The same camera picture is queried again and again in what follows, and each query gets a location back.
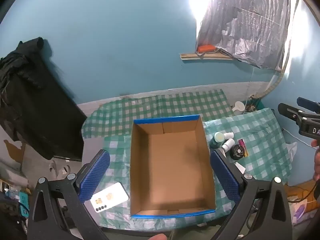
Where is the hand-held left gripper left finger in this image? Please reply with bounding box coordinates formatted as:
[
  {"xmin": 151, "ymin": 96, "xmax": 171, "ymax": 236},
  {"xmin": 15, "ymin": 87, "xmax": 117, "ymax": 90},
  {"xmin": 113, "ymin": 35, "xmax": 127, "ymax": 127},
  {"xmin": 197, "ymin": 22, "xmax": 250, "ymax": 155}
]
[{"xmin": 27, "ymin": 149, "xmax": 110, "ymax": 240}]

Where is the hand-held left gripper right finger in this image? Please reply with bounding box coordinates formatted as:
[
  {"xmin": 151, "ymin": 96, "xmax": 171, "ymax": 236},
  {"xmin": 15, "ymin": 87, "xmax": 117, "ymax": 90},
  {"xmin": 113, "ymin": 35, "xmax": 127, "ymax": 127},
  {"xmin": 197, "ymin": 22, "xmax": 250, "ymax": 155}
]
[{"xmin": 210, "ymin": 148, "xmax": 293, "ymax": 240}]

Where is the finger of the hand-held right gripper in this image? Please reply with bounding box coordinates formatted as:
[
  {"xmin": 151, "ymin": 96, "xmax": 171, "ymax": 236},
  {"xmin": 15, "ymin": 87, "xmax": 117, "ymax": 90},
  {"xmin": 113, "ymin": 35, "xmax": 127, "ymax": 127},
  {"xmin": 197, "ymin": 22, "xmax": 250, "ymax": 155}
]
[
  {"xmin": 278, "ymin": 102, "xmax": 304, "ymax": 123},
  {"xmin": 297, "ymin": 97, "xmax": 320, "ymax": 110}
]

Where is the black round jar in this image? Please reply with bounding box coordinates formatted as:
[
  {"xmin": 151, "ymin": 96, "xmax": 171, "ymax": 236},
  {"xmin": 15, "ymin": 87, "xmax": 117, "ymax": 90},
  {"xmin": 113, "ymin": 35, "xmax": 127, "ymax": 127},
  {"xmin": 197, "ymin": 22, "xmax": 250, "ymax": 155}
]
[{"xmin": 229, "ymin": 145, "xmax": 245, "ymax": 160}]

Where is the white labelled pill bottle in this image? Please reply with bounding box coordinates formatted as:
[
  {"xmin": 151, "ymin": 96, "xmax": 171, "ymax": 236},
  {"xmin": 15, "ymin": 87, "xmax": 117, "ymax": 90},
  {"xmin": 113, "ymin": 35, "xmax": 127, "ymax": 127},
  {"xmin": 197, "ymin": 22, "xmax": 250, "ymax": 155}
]
[{"xmin": 222, "ymin": 139, "xmax": 235, "ymax": 153}]

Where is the teal bottle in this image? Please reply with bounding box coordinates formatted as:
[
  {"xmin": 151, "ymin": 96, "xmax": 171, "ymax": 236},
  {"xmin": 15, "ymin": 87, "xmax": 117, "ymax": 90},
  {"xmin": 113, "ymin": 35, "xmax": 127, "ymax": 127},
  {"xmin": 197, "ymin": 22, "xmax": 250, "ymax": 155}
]
[{"xmin": 209, "ymin": 132, "xmax": 225, "ymax": 148}]

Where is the pink and yellow packet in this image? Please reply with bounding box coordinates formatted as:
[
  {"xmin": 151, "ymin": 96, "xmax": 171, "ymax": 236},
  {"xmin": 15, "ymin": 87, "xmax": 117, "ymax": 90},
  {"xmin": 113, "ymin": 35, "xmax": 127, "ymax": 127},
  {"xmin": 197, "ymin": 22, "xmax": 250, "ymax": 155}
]
[{"xmin": 237, "ymin": 139, "xmax": 250, "ymax": 157}]

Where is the blue-edged cardboard box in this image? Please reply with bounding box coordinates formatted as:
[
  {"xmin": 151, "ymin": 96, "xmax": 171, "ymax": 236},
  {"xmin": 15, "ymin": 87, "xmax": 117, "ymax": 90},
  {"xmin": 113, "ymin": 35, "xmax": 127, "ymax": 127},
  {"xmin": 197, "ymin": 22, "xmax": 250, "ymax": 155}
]
[{"xmin": 129, "ymin": 114, "xmax": 217, "ymax": 218}]

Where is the person's right hand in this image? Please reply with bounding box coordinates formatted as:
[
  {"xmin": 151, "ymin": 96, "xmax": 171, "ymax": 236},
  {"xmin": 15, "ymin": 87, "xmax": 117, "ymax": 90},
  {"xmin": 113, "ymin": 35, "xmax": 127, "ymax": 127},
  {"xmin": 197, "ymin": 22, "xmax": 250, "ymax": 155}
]
[{"xmin": 311, "ymin": 140, "xmax": 320, "ymax": 182}]

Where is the white smartphone with gold stickers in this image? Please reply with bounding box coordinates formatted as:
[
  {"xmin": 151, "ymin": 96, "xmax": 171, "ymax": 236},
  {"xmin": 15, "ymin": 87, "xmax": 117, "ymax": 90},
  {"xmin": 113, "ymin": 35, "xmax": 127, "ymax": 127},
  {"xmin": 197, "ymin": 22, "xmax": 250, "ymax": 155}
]
[{"xmin": 90, "ymin": 182, "xmax": 130, "ymax": 213}]

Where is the white plastic bag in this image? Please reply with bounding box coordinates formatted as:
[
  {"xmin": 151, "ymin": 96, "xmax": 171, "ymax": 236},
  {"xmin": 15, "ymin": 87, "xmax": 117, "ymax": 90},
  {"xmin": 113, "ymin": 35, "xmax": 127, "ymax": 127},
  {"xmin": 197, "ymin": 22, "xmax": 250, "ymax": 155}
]
[{"xmin": 286, "ymin": 142, "xmax": 298, "ymax": 160}]

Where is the green checkered plastic tablecloth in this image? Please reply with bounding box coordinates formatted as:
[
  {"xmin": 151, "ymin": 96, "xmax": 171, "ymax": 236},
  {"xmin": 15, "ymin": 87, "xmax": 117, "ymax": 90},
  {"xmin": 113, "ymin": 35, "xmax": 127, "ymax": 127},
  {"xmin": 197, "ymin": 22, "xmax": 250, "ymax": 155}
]
[{"xmin": 99, "ymin": 107, "xmax": 293, "ymax": 232}]

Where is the teal mesh bundle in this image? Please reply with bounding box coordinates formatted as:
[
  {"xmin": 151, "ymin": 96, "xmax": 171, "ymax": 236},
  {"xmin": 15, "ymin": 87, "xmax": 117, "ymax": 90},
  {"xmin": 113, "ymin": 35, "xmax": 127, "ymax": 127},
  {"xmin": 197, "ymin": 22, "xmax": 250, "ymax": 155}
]
[{"xmin": 245, "ymin": 97, "xmax": 264, "ymax": 112}]

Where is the teal carton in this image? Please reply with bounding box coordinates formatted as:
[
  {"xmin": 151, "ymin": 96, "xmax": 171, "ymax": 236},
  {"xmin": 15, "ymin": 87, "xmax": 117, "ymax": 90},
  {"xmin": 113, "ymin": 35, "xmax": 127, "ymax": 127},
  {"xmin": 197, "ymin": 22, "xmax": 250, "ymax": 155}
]
[{"xmin": 19, "ymin": 191, "xmax": 30, "ymax": 213}]

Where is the black cloth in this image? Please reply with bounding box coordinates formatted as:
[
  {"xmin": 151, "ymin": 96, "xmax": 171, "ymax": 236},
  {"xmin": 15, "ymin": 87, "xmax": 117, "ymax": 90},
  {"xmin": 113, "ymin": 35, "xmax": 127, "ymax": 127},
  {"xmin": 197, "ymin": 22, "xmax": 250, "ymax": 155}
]
[{"xmin": 0, "ymin": 37, "xmax": 88, "ymax": 162}]

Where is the wooden ledge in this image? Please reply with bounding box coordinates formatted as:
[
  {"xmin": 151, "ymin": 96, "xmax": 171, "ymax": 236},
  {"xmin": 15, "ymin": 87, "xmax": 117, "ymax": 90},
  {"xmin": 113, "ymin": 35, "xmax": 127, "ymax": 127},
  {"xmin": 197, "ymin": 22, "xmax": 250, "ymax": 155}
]
[{"xmin": 179, "ymin": 51, "xmax": 234, "ymax": 61}]

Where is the silver plastic tarp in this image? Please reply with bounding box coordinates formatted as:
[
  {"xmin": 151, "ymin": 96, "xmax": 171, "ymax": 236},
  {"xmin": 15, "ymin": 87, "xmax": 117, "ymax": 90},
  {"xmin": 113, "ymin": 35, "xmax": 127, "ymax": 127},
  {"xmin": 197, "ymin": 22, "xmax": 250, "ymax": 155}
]
[{"xmin": 195, "ymin": 0, "xmax": 292, "ymax": 73}]

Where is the green checkered cloth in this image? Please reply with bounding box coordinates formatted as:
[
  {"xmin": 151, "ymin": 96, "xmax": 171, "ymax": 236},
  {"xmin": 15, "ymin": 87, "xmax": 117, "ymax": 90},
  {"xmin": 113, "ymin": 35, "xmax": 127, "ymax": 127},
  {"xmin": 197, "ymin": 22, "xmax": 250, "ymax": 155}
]
[{"xmin": 81, "ymin": 89, "xmax": 235, "ymax": 139}]

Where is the orange block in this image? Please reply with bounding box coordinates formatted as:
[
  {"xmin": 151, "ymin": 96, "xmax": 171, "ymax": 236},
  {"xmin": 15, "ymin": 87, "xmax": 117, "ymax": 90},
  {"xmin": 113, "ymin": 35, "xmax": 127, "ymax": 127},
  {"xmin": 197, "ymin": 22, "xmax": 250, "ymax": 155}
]
[{"xmin": 197, "ymin": 44, "xmax": 217, "ymax": 53}]

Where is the white cable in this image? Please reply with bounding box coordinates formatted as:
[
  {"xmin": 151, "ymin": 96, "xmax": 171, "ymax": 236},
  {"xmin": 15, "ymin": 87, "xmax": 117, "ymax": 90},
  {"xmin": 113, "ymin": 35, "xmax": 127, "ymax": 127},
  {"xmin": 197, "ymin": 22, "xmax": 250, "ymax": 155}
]
[{"xmin": 282, "ymin": 127, "xmax": 315, "ymax": 147}]

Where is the beige hose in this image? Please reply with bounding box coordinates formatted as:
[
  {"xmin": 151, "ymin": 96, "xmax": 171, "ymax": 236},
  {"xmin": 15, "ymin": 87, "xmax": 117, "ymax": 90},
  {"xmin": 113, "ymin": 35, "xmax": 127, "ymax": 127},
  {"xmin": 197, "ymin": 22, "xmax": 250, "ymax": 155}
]
[{"xmin": 251, "ymin": 0, "xmax": 300, "ymax": 99}]

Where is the black cable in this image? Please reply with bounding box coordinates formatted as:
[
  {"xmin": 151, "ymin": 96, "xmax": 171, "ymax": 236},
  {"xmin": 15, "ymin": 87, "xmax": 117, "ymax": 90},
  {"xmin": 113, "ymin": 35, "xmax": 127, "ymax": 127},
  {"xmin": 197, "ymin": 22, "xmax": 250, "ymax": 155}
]
[{"xmin": 287, "ymin": 180, "xmax": 320, "ymax": 203}]

